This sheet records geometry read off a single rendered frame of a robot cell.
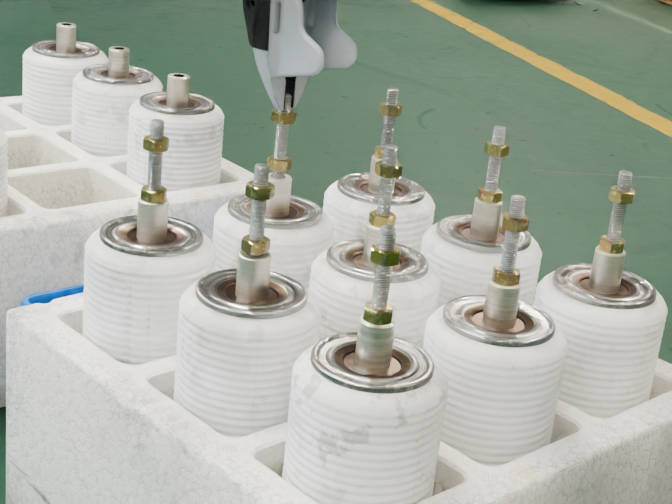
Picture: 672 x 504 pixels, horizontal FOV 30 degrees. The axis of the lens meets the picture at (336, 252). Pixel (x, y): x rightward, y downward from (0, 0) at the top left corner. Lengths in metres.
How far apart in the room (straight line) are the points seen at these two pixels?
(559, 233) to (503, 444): 0.98
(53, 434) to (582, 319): 0.39
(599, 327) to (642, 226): 0.99
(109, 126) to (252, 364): 0.58
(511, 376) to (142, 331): 0.27
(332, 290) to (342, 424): 0.18
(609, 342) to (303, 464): 0.26
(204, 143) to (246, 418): 0.48
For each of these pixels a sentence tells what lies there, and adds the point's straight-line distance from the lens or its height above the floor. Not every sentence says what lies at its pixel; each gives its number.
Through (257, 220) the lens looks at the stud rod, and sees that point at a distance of 0.82.
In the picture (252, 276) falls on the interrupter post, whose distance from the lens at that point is 0.83.
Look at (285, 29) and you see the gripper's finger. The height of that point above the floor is 0.40.
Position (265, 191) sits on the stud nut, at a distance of 0.81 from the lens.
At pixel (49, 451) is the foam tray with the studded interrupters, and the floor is 0.09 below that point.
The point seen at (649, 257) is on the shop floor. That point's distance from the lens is 1.77.
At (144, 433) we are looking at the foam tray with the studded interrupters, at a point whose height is 0.16.
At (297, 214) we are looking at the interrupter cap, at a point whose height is 0.25.
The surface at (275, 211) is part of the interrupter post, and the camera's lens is 0.99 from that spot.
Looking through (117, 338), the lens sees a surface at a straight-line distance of 0.92.
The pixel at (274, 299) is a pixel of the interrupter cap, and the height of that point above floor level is 0.25.
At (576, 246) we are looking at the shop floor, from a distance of 1.76.
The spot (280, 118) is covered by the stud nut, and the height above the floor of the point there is 0.33.
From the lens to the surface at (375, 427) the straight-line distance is 0.74.
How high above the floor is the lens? 0.59
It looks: 21 degrees down
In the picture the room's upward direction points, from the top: 6 degrees clockwise
